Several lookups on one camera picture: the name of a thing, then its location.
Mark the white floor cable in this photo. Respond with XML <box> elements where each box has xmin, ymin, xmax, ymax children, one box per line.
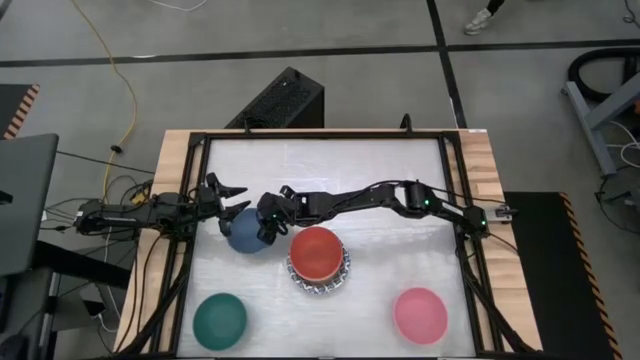
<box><xmin>144</xmin><ymin>0</ymin><xmax>209</xmax><ymax>13</ymax></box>

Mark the black mat striped orange edge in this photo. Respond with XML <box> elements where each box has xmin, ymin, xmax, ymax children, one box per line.
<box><xmin>502</xmin><ymin>191</ymin><xmax>624</xmax><ymax>360</ymax></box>
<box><xmin>0</xmin><ymin>83</ymin><xmax>41</xmax><ymax>141</ymax></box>

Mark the yellow cable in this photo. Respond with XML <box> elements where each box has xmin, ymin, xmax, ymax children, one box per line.
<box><xmin>69</xmin><ymin>0</ymin><xmax>139</xmax><ymax>204</ymax></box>

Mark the orange-red plastic bowl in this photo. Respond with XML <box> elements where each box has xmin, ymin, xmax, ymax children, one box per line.
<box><xmin>288</xmin><ymin>225</ymin><xmax>346</xmax><ymax>283</ymax></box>

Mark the black computer tower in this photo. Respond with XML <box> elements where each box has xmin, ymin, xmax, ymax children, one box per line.
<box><xmin>224</xmin><ymin>66</ymin><xmax>325</xmax><ymax>130</ymax></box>

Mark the black metal table frame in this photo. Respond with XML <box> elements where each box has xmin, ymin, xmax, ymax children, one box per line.
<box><xmin>119</xmin><ymin>113</ymin><xmax>544</xmax><ymax>360</ymax></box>

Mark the black floor cable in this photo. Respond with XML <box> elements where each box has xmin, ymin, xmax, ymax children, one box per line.
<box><xmin>54</xmin><ymin>143</ymin><xmax>157</xmax><ymax>175</ymax></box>

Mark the green plastic bowl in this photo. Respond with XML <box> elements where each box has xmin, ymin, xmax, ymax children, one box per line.
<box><xmin>192</xmin><ymin>292</ymin><xmax>249</xmax><ymax>352</ymax></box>

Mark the blue plastic bowl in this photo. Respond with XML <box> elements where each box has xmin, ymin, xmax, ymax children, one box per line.
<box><xmin>227</xmin><ymin>207</ymin><xmax>274</xmax><ymax>255</ymax></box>

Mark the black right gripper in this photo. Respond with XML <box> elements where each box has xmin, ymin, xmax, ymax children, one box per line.
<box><xmin>257</xmin><ymin>184</ymin><xmax>306</xmax><ymax>246</ymax></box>

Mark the grey metal stand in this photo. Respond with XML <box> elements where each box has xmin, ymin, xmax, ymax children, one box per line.
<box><xmin>562</xmin><ymin>74</ymin><xmax>640</xmax><ymax>176</ymax></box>

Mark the grey laptop lid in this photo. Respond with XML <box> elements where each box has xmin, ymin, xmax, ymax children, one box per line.
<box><xmin>0</xmin><ymin>133</ymin><xmax>60</xmax><ymax>279</ymax></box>

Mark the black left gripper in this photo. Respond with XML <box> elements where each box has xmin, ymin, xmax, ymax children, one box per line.
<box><xmin>198</xmin><ymin>172</ymin><xmax>252</xmax><ymax>236</ymax></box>

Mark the pink plastic bowl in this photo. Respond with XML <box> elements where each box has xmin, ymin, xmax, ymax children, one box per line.
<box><xmin>392</xmin><ymin>286</ymin><xmax>450</xmax><ymax>347</ymax></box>

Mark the black side desk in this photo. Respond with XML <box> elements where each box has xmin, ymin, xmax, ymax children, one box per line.
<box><xmin>0</xmin><ymin>239</ymin><xmax>134</xmax><ymax>360</ymax></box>

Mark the black flexible hose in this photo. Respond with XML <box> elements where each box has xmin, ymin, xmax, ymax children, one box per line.
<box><xmin>568</xmin><ymin>47</ymin><xmax>640</xmax><ymax>104</ymax></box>

